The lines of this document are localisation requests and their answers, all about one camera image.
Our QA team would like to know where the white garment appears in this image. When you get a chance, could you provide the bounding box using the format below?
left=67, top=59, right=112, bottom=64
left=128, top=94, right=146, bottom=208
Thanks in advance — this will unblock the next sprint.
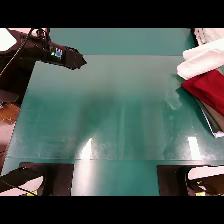
left=193, top=28, right=224, bottom=46
left=176, top=49, right=224, bottom=81
left=182, top=37, right=224, bottom=61

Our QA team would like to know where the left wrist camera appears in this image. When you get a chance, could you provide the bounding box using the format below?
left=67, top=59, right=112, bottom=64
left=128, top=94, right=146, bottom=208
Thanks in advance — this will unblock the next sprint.
left=28, top=28, right=52, bottom=46

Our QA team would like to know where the red garment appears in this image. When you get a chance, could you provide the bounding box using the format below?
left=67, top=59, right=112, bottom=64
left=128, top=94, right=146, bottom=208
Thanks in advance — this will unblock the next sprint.
left=181, top=69, right=224, bottom=117

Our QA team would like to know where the grey garment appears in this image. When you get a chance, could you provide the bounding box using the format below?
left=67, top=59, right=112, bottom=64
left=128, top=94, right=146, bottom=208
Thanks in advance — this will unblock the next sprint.
left=195, top=97, right=224, bottom=139

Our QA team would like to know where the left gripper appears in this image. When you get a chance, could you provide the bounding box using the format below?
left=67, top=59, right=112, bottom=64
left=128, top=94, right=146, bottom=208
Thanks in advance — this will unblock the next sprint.
left=41, top=42, right=88, bottom=71

